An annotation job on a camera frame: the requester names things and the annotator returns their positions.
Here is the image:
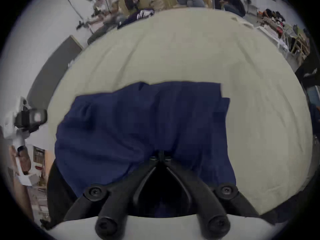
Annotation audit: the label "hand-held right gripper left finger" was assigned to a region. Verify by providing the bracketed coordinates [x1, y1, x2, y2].
[64, 151, 164, 240]

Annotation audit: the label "person's left hand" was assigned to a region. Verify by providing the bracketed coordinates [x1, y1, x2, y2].
[10, 145, 32, 176]

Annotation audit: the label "dark blue shirt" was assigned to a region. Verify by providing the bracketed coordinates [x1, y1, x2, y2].
[54, 81, 237, 218]

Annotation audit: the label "table with piled clothes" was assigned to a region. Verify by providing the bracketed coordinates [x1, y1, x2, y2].
[257, 8, 311, 57]

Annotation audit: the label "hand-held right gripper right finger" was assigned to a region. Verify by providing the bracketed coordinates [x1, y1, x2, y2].
[161, 151, 260, 240]

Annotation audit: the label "person's legs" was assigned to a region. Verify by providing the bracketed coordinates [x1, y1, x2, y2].
[46, 159, 78, 230]

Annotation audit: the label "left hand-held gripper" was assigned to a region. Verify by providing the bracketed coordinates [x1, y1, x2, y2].
[4, 97, 48, 149]

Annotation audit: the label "dark striped garment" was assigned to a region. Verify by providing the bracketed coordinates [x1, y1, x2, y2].
[117, 8, 155, 30]

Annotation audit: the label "grey headboard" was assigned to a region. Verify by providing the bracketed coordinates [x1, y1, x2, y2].
[26, 35, 84, 109]

